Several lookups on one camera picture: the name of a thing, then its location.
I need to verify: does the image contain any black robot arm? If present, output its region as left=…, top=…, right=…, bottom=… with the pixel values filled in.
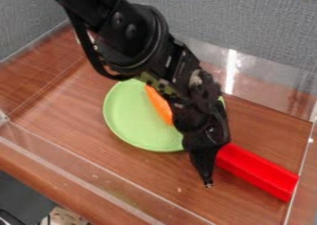
left=53, top=0, right=230, bottom=187

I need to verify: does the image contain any clear acrylic enclosure wall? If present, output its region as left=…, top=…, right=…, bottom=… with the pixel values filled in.
left=0, top=25, right=317, bottom=225

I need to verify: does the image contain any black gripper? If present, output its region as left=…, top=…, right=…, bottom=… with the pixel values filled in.
left=156, top=46, right=230, bottom=188

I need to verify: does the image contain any black cable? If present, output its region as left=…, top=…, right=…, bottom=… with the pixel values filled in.
left=65, top=9, right=133, bottom=81

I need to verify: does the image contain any red rectangular block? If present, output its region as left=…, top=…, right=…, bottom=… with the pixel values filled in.
left=215, top=144, right=299, bottom=202

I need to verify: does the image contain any green plastic plate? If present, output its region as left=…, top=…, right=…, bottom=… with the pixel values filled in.
left=101, top=78, right=227, bottom=154

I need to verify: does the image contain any orange toy carrot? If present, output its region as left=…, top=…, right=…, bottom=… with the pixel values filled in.
left=144, top=85, right=172, bottom=125

